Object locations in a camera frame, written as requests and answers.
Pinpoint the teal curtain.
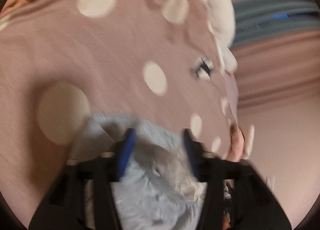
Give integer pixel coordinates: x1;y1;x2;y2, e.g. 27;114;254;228
232;0;319;47

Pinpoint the white goose plush toy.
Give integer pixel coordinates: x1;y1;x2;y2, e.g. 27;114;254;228
201;0;238;73

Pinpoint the grey sweatshirt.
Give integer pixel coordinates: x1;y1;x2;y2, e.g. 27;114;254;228
70;114;206;229

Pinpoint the pink polka dot duvet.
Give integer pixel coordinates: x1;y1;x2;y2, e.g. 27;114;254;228
1;0;236;226

